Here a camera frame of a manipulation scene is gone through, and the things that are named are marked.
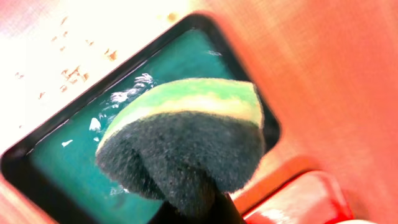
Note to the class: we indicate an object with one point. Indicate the black tray with water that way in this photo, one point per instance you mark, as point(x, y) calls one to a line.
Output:
point(54, 165)

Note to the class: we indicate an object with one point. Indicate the green scrubbing sponge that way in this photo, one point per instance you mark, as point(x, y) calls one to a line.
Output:
point(185, 140)

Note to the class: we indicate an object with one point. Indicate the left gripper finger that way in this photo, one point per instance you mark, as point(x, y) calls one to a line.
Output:
point(221, 211)

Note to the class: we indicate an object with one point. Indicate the red plastic tray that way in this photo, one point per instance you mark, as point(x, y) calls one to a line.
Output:
point(292, 190)

